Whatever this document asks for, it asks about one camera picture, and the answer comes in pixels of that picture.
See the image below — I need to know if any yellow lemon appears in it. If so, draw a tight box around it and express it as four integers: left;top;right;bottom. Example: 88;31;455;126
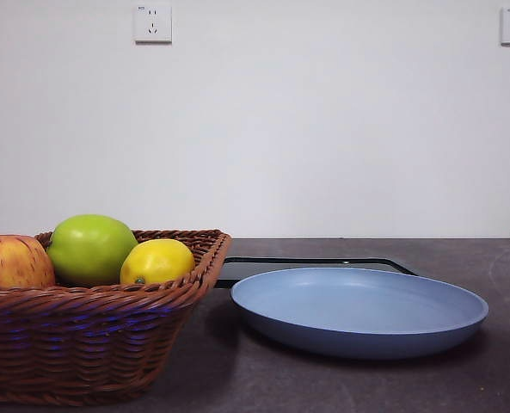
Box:
120;238;196;286

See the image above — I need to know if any blue round plate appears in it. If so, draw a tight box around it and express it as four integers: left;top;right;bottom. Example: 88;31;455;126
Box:
230;267;490;361

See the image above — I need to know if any brown woven wicker basket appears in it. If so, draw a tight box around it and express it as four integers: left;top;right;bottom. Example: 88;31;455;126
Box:
0;228;233;395

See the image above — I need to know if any black flat tray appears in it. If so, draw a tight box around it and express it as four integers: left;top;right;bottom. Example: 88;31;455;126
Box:
214;256;419;290

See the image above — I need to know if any green apple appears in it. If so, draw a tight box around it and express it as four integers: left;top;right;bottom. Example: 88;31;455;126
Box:
46;213;139;287

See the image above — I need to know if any red yellow apple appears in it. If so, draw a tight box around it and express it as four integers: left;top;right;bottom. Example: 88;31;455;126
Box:
0;234;57;288

